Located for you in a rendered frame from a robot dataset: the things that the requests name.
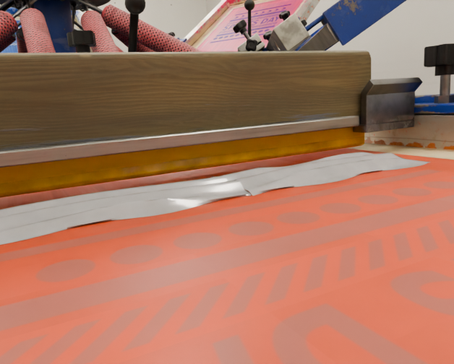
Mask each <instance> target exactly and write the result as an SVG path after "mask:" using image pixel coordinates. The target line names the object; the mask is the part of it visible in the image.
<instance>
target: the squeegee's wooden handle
mask: <svg viewBox="0 0 454 364"><path fill-rule="evenodd" d="M370 79H371V56H370V54H369V52H368V51H206V52H102V53H0V150H14V149H22V148H29V147H43V146H51V145H59V144H73V143H80V142H94V141H102V140H109V139H123V138H131V137H145V136H152V135H161V134H175V133H182V132H190V131H204V130H211V129H225V128H233V127H240V126H254V125H263V124H276V123H284V122H292V121H305V120H313V119H321V118H335V117H342V116H358V117H359V124H361V91H362V90H363V89H364V87H365V86H366V84H367V83H368V81H369V80H370Z"/></svg>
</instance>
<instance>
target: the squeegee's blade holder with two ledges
mask: <svg viewBox="0 0 454 364"><path fill-rule="evenodd" d="M355 126H359V117H358V116H342V117H335V118H321V119H313V120H305V121H292V122H284V123H270V124H263V125H254V126H240V127H233V128H225V129H211V130H204V131H190V132H182V133H175V134H161V135H152V136H139V137H131V138H123V139H109V140H102V141H94V142H80V143H73V144H59V145H51V146H43V147H29V148H22V149H8V150H0V168H3V167H10V166H17V165H29V164H36V163H47V162H54V161H60V160H73V159H79V158H86V157H97V156H104V155H116V154H123V153H130V152H141V151H148V150H160V149H167V148H173V147H185V146H192V145H198V144H210V143H217V142H229V141H236V140H242V139H254V138H260V137H273V136H279V135H286V134H298V133H304V132H311V131H323V130H330V129H342V128H348V127H355Z"/></svg>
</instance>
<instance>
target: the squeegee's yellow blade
mask: <svg viewBox="0 0 454 364"><path fill-rule="evenodd" d="M363 136H364V133H360V132H353V127H348V128H342V129H330V130H323V131H311V132H304V133H298V134H286V135H279V136H267V137H260V138H254V139H242V140H236V141H229V142H217V143H210V144H198V145H192V146H185V147H173V148H167V149H154V150H148V151H141V152H130V153H123V154H116V155H104V156H97V157H86V158H79V159H73V160H60V161H54V162H42V163H36V164H29V165H17V166H10V167H3V168H0V183H8V182H15V181H25V180H31V179H36V178H47V177H53V176H64V175H69V174H75V173H86V172H92V171H98V170H108V169H114V168H125V167H131V166H136V165H147V164H153V163H164V162H169V161H175V160H185V159H192V158H198V157H208V156H214V155H224V154H231V153H236V152H247V151H252V150H263V149H269V148H275V147H285V146H291V145H298V144H308V143H314V142H324V141H330V140H336V139H347V138H352V137H363Z"/></svg>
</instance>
